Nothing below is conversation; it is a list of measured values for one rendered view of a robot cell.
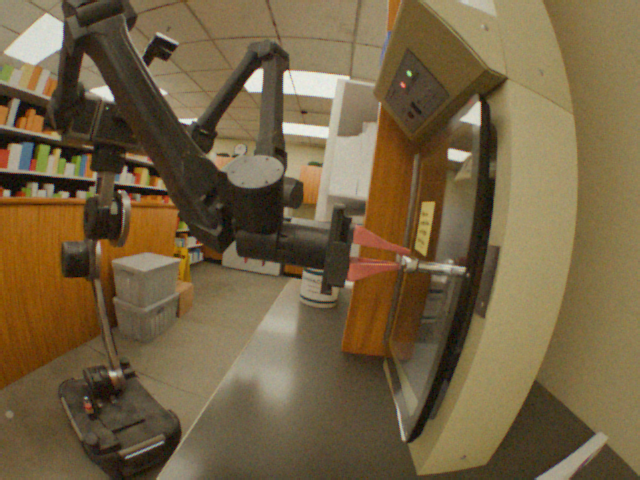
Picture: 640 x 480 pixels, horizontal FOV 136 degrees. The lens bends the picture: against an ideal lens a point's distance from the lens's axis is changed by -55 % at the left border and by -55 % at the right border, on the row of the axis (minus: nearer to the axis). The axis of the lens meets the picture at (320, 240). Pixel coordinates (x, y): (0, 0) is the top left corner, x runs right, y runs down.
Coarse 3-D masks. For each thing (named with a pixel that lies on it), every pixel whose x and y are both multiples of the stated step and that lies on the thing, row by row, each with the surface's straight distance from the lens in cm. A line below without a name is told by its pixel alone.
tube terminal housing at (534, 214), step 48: (480, 0) 45; (528, 0) 48; (528, 48) 39; (528, 96) 34; (528, 144) 31; (528, 192) 30; (576, 192) 36; (528, 240) 30; (528, 288) 31; (480, 336) 29; (528, 336) 33; (480, 384) 32; (528, 384) 38; (432, 432) 37; (480, 432) 38
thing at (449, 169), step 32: (480, 96) 30; (448, 128) 39; (480, 128) 29; (448, 160) 37; (480, 160) 28; (416, 192) 53; (448, 192) 35; (480, 192) 27; (416, 224) 49; (448, 224) 33; (416, 256) 45; (448, 256) 31; (416, 288) 42; (448, 288) 30; (416, 320) 39; (448, 320) 28; (416, 352) 37; (448, 352) 29; (416, 384) 35; (416, 416) 33
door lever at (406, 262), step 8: (400, 256) 32; (408, 256) 30; (400, 264) 29; (408, 264) 29; (416, 264) 29; (424, 264) 29; (432, 264) 30; (440, 264) 30; (448, 264) 30; (408, 272) 29; (416, 272) 29; (424, 272) 30; (432, 272) 30; (440, 272) 30; (448, 272) 30
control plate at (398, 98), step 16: (400, 64) 44; (416, 64) 41; (400, 80) 47; (416, 80) 43; (432, 80) 40; (400, 96) 50; (416, 96) 46; (432, 96) 42; (448, 96) 39; (400, 112) 54; (432, 112) 45; (416, 128) 53
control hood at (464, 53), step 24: (408, 0) 36; (432, 0) 35; (456, 0) 37; (408, 24) 38; (432, 24) 34; (456, 24) 33; (480, 24) 36; (408, 48) 41; (432, 48) 37; (456, 48) 33; (480, 48) 33; (384, 72) 50; (432, 72) 39; (456, 72) 36; (480, 72) 33; (504, 72) 33; (384, 96) 56; (456, 96) 38; (432, 120) 47
